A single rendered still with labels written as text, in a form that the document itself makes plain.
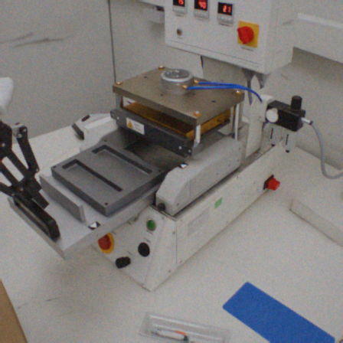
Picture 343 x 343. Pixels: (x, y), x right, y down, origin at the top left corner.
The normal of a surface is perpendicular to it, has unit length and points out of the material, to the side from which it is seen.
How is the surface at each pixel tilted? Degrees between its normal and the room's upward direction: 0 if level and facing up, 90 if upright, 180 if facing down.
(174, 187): 40
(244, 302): 0
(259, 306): 0
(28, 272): 0
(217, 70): 90
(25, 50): 90
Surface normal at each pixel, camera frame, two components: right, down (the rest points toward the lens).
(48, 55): 0.57, 0.46
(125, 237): -0.62, 0.04
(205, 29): -0.68, 0.43
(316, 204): -0.01, -0.82
